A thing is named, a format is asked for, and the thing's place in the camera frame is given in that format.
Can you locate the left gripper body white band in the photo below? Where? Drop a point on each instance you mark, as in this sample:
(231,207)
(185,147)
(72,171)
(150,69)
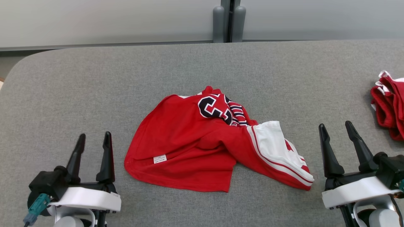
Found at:
(88,198)

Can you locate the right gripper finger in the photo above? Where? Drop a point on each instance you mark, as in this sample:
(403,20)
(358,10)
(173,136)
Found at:
(329,157)
(363,151)

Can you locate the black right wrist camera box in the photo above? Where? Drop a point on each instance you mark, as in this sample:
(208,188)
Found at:
(391,168)

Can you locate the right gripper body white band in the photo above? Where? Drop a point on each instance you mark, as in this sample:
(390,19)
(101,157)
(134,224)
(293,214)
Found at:
(356,192)

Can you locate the red jersey white trim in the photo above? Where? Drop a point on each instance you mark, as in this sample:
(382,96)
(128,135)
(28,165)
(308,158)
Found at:
(176,151)

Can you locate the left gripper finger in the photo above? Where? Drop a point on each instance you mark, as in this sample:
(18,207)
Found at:
(76,160)
(107,160)

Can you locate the grey partition base rail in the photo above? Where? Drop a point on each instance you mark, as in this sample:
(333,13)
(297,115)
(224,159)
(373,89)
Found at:
(315,39)
(94,45)

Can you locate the grey partition post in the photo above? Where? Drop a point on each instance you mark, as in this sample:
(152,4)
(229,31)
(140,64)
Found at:
(225,19)

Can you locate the grey cylindrical post foot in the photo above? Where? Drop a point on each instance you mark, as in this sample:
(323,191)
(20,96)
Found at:
(239,25)
(218,25)

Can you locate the red shorts white side stripe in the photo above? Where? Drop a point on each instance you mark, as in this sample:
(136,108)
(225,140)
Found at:
(389,110)

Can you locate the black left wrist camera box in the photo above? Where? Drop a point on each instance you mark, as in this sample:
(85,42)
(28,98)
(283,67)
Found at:
(47,184)

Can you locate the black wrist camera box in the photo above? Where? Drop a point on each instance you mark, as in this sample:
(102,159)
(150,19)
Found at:
(391,168)
(47,184)

